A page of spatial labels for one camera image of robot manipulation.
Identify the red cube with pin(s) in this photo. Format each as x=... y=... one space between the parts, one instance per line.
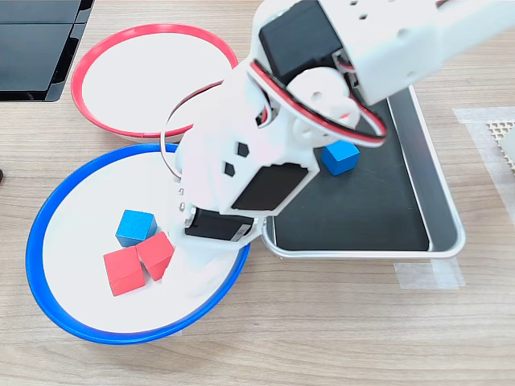
x=155 y=253
x=124 y=271

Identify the blue cube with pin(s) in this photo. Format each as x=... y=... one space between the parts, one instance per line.
x=340 y=158
x=134 y=225

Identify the white plate blue rim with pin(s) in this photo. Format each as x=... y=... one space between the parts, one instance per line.
x=80 y=297

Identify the black mat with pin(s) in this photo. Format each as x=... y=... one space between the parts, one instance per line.
x=354 y=217

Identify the white plate red rim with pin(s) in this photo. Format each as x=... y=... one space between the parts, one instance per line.
x=141 y=80

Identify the clear tape strip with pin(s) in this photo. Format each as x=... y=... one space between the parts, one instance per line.
x=426 y=275
x=483 y=115
x=491 y=169

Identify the steel tray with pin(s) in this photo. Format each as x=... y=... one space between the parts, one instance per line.
x=434 y=193

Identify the black glossy device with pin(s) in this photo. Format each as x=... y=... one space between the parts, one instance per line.
x=32 y=56

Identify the pale perforated plate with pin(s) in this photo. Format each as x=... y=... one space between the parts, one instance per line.
x=497 y=128

